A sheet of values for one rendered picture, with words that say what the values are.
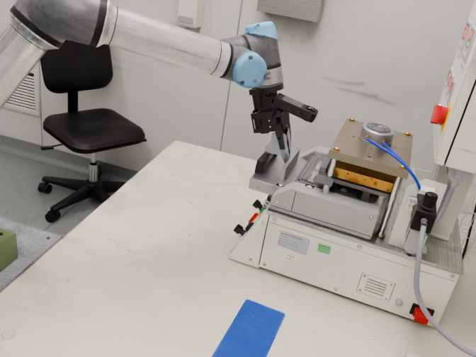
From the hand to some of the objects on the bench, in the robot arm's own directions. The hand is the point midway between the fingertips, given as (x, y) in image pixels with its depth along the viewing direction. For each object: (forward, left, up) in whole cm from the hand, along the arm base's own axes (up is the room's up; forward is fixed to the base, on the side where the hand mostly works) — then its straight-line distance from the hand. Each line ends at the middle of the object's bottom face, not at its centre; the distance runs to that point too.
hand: (288, 158), depth 129 cm
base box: (+19, -6, -25) cm, 32 cm away
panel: (-7, +4, -25) cm, 26 cm away
